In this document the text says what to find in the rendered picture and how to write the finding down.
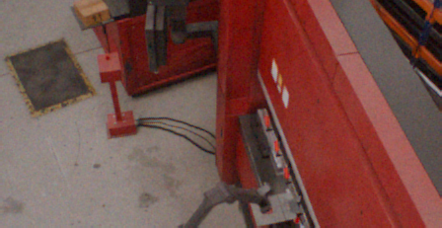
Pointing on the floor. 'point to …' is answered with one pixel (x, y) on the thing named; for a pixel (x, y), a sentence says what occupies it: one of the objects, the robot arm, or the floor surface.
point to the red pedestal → (124, 121)
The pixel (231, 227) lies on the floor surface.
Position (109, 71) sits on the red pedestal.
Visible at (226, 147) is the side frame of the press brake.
